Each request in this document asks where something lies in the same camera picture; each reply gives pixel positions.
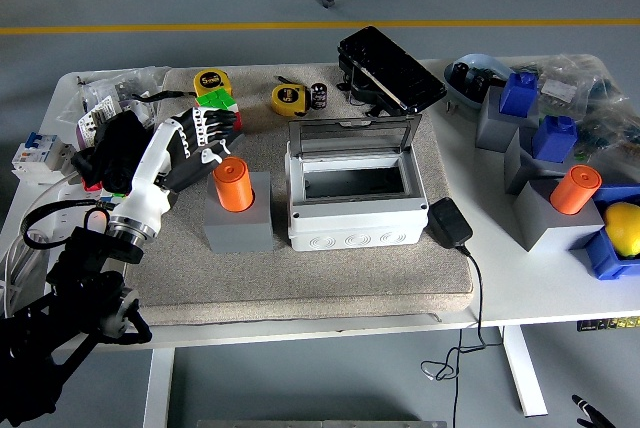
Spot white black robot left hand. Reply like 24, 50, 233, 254
108, 106, 246, 235

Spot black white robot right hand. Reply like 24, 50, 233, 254
571, 394, 619, 428

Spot orange cylinder battery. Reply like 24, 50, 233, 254
549, 164, 603, 216
212, 156, 255, 213

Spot white junction box with lid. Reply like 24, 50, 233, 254
284, 110, 430, 253

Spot black cloth bundle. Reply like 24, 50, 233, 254
71, 110, 154, 195

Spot white table leg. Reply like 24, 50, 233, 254
499, 325, 549, 418
143, 347, 175, 428

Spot white purple labelled packet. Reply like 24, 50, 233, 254
74, 95, 121, 149

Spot white power strip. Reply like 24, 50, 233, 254
22, 180, 126, 249

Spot black table control panel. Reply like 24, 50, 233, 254
576, 316, 640, 333

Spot grey block with round hole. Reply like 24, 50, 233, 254
203, 170, 275, 254

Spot clear plastic bag of parts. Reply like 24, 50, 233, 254
54, 66, 171, 134

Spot white circuit breaker blue lever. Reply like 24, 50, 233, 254
10, 131, 76, 184

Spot yellow tape measure black label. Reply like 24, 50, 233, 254
130, 69, 235, 102

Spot blue plastic bin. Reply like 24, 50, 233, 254
582, 183, 640, 282

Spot grey-brown mat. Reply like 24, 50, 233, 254
117, 63, 475, 328

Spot black cylindrical capacitor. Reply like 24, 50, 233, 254
310, 81, 330, 111

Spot yellow lemon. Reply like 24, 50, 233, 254
602, 201, 640, 257

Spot grey block holder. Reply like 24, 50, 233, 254
474, 85, 541, 153
503, 125, 566, 195
512, 177, 606, 253

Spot black power adapter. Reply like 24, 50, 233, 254
428, 196, 474, 250

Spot glossy black case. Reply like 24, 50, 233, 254
336, 25, 448, 118

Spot blue plastic block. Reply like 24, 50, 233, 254
499, 71, 540, 117
531, 115, 579, 162

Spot clear bags of components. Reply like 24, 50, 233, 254
509, 52, 640, 159

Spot light blue bowl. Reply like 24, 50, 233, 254
443, 52, 516, 112

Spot white cable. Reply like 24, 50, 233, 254
0, 170, 84, 314

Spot black power cord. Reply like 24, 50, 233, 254
420, 242, 504, 428

